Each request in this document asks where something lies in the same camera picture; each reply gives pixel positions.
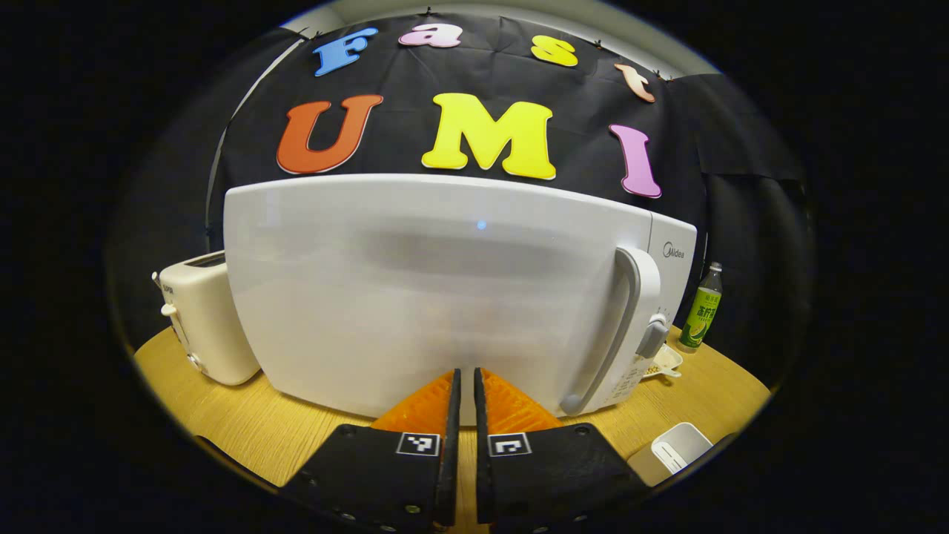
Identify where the white rectangular food tray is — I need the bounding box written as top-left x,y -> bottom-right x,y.
629,423 -> 714,488

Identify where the white microwave oven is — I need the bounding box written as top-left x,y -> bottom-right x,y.
224,174 -> 698,427

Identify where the green tea bottle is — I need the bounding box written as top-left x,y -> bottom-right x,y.
678,262 -> 724,353

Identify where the white toaster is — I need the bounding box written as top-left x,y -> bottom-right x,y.
152,251 -> 262,386

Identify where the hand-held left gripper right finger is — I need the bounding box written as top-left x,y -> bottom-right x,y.
473,366 -> 655,533

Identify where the white divided tray of beans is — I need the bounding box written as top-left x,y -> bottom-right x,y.
641,343 -> 683,380

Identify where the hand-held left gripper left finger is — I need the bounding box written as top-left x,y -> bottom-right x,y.
279,368 -> 463,533

